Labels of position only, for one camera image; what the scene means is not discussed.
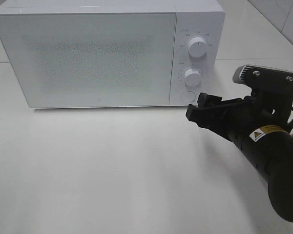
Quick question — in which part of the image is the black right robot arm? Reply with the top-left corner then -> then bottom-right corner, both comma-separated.
186,93 -> 293,222

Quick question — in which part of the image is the upper white power knob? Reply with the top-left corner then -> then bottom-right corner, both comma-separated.
186,35 -> 208,58

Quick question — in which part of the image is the round white door button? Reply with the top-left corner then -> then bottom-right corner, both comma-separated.
180,91 -> 196,104

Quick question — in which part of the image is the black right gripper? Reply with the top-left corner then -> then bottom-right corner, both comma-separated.
186,91 -> 293,144

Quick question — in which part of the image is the white microwave door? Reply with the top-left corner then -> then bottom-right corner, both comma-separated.
0,13 -> 176,109

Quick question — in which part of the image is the lower white timer knob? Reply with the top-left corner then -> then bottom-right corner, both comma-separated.
183,69 -> 202,87

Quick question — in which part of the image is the white microwave oven body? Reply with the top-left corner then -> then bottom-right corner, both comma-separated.
0,0 -> 225,108

